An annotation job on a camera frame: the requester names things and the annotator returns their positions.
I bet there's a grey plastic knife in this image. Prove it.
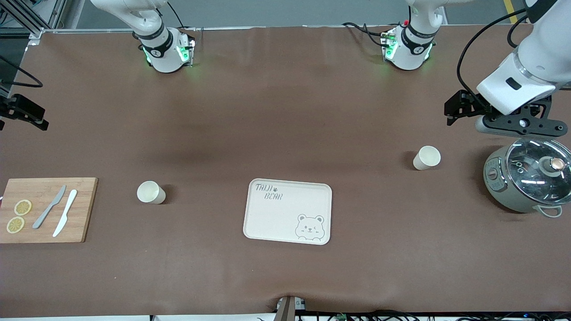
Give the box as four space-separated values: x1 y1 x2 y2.
32 185 67 230

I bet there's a black looped cable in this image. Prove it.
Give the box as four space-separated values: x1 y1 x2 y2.
0 55 44 88

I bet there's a brown table mat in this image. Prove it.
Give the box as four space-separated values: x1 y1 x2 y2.
0 25 571 318

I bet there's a white paper cup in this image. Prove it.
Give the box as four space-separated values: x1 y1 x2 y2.
413 145 442 171
137 181 166 205

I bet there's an aluminium frame profile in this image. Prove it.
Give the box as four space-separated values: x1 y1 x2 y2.
0 0 68 45

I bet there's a grey-green electric pot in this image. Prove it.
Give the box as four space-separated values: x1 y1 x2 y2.
483 137 571 219

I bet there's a cream bear print tray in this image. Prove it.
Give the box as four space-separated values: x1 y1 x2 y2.
243 178 333 246

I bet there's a wooden cutting board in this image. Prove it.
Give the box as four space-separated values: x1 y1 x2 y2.
0 177 99 244

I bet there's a white plastic knife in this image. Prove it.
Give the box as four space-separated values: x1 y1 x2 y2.
52 189 78 238

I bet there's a glass pot lid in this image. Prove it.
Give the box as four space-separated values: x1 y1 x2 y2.
505 137 571 206

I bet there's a black base cable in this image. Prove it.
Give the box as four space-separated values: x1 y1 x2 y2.
342 21 389 48
167 0 187 31

